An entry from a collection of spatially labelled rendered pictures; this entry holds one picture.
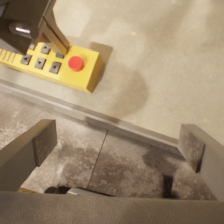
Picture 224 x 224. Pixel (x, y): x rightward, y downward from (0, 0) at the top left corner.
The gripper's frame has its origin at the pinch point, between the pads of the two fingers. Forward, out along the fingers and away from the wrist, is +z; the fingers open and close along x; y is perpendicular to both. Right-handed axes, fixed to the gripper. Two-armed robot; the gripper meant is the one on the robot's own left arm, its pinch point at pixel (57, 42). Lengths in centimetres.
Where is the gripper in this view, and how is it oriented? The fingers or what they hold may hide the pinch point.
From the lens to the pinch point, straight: 34.2
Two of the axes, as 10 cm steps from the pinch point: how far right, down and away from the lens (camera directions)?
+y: 9.3, 3.1, -1.8
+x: 3.3, -9.4, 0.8
